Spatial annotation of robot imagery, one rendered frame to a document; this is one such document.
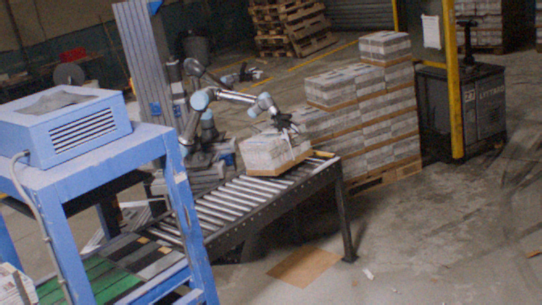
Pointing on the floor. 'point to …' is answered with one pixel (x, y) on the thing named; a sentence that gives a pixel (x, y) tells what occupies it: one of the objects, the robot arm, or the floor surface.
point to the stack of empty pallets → (275, 25)
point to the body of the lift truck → (427, 102)
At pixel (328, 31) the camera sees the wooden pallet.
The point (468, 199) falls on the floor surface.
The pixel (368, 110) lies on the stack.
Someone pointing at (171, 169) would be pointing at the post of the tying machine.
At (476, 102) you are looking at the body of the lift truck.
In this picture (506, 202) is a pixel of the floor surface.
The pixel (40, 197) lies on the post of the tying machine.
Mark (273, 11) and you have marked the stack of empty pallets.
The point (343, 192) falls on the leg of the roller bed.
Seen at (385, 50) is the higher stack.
